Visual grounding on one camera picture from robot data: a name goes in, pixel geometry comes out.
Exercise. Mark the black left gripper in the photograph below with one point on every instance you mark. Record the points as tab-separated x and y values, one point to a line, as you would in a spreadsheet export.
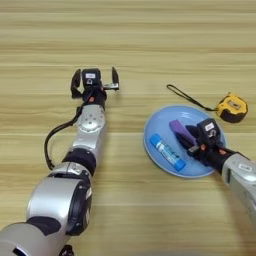
97	96

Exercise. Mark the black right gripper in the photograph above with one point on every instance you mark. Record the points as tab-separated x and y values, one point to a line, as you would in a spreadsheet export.
210	155

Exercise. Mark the yellow black tape measure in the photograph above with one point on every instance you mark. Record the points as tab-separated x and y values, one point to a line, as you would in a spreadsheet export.
232	108

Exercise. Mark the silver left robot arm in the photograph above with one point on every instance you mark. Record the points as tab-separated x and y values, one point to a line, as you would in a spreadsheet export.
66	190

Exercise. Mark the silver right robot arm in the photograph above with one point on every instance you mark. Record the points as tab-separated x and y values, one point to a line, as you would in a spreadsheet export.
241	176

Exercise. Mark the black box with white label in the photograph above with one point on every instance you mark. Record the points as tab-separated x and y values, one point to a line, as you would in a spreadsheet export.
208	130

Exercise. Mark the blue glue stick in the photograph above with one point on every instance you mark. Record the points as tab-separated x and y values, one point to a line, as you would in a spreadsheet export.
166	152

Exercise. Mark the light blue round plate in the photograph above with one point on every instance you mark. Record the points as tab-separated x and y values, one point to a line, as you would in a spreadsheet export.
160	120

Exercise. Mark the black robot torso part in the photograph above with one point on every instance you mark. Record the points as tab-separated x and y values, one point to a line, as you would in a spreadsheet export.
66	250

